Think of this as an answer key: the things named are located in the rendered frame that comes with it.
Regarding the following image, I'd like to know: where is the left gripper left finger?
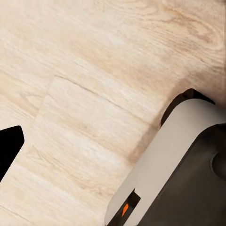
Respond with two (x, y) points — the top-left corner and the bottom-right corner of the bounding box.
(0, 125), (24, 181)

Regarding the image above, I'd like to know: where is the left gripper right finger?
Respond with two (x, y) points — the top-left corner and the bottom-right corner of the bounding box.
(211, 125), (226, 163)

